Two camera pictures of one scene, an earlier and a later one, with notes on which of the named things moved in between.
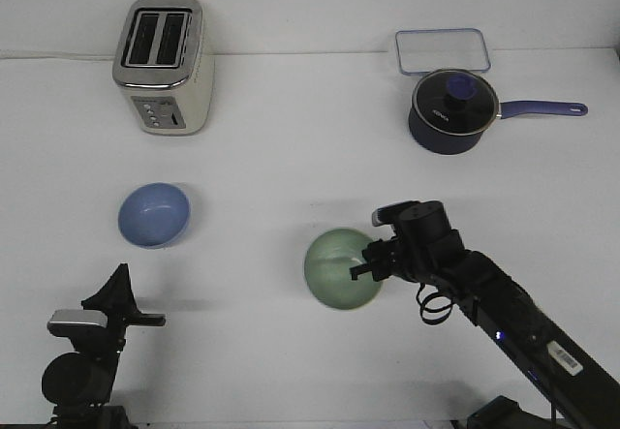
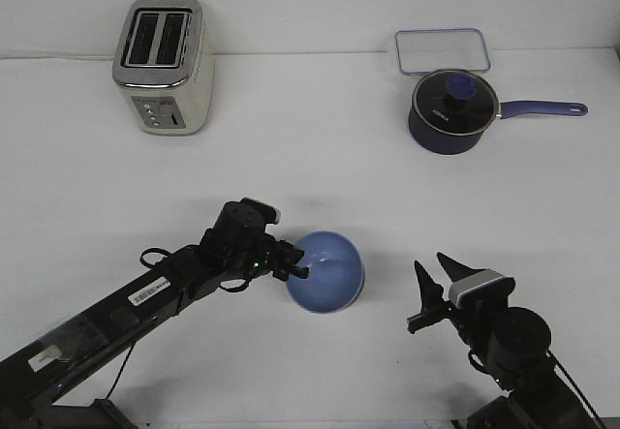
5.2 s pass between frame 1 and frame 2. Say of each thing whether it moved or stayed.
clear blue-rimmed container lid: stayed
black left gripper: moved
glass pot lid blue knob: stayed
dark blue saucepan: stayed
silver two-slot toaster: stayed
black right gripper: moved
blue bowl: moved
